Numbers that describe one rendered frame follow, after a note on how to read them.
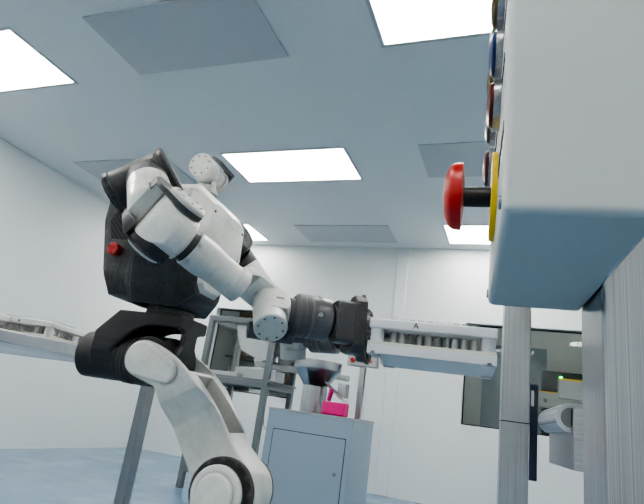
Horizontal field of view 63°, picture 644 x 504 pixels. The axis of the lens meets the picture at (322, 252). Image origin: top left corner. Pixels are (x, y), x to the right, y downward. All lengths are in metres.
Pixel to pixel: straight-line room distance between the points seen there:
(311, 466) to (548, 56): 3.53
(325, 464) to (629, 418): 3.39
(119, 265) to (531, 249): 1.19
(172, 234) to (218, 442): 0.49
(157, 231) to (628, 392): 0.79
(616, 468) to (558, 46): 0.21
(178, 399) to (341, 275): 5.67
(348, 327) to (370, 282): 5.60
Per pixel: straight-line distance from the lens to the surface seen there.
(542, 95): 0.25
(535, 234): 0.25
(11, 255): 6.13
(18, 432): 6.51
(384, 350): 1.05
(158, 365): 1.26
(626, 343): 0.33
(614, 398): 0.33
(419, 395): 6.30
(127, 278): 1.34
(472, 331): 1.04
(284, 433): 3.78
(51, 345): 1.77
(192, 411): 1.24
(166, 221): 0.96
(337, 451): 3.64
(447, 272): 6.52
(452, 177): 0.31
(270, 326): 1.00
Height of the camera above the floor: 0.75
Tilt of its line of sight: 17 degrees up
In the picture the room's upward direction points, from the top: 8 degrees clockwise
